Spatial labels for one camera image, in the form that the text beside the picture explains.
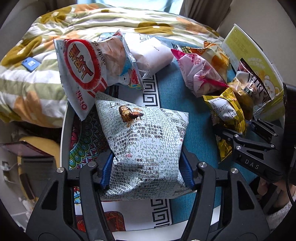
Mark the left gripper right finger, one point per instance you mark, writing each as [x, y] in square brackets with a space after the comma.
[225, 208]

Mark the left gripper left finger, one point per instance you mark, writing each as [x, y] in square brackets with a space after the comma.
[70, 207]

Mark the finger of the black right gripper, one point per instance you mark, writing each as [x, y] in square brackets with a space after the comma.
[236, 140]
[265, 129]

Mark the pink strawberry candy bag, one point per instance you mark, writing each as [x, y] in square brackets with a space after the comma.
[198, 74]

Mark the white green patterned snack bag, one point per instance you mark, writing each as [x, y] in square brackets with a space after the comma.
[146, 143]

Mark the orange egg cake bag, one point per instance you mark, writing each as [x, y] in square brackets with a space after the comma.
[214, 54]

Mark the white plain snack pouch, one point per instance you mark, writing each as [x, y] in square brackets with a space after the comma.
[151, 54]

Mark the person's right hand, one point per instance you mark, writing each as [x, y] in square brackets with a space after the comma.
[282, 198]

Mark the yellow snack bag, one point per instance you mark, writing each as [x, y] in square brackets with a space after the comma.
[226, 112]

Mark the brown jerky snack bag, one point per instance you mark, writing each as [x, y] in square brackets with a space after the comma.
[249, 89]

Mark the yellow stool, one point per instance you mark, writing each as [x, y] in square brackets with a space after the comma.
[35, 170]

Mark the blue patterned table mat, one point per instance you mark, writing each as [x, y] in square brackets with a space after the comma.
[165, 90]

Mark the dark tablet device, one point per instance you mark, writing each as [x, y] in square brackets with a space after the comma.
[24, 149]

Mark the yellow green cardboard box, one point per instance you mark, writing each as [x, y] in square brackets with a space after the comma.
[238, 44]

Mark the right brown curtain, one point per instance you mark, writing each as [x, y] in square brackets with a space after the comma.
[206, 12]

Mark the red white shrimp chips bag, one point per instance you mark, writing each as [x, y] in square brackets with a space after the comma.
[87, 67]

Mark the small blue card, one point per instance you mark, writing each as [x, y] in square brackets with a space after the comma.
[30, 64]

